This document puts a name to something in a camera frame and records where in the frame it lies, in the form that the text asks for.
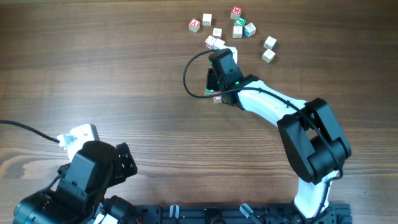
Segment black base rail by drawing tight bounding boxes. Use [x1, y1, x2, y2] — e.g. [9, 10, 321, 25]
[133, 203, 352, 224]

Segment camera cable black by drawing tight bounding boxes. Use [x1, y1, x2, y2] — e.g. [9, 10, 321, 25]
[182, 49, 345, 218]
[0, 119, 60, 144]

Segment white picture block centre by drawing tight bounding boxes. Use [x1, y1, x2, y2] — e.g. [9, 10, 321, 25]
[233, 26, 243, 39]

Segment red letter M block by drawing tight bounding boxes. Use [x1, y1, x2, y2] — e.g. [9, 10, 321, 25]
[230, 6, 243, 20]

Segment plain block upper right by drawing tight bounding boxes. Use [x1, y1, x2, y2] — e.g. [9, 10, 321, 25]
[263, 36, 277, 50]

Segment plain wooden block top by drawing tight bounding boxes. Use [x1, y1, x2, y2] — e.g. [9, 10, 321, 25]
[202, 13, 212, 26]

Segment green letter block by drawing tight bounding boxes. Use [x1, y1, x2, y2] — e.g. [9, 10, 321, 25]
[205, 88, 215, 95]

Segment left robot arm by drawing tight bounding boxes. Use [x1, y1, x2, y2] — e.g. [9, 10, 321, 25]
[13, 141, 137, 223]

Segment white block beside red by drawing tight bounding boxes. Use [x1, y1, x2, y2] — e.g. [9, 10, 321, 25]
[213, 39, 225, 50]

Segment red letter A block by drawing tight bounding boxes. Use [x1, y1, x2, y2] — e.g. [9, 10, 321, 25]
[188, 18, 201, 33]

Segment plain block lower right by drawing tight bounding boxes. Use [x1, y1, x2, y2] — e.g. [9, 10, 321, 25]
[262, 49, 276, 63]

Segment red edged picture block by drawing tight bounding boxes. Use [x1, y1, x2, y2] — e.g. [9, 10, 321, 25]
[205, 35, 216, 50]

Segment green picture block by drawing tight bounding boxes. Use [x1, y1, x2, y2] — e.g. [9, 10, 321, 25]
[234, 17, 246, 27]

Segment blue edged block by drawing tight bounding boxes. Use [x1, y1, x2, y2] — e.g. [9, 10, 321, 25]
[243, 22, 257, 37]

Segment small white picture block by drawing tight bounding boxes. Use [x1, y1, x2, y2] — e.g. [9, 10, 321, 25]
[212, 28, 223, 39]

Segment red letter I block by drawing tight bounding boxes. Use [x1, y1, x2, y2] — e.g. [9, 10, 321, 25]
[213, 91, 223, 104]

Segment left camera cable black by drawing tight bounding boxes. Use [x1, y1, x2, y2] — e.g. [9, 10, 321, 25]
[0, 119, 60, 144]

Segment right camera cable black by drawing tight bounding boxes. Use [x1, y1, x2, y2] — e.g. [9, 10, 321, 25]
[182, 49, 345, 218]

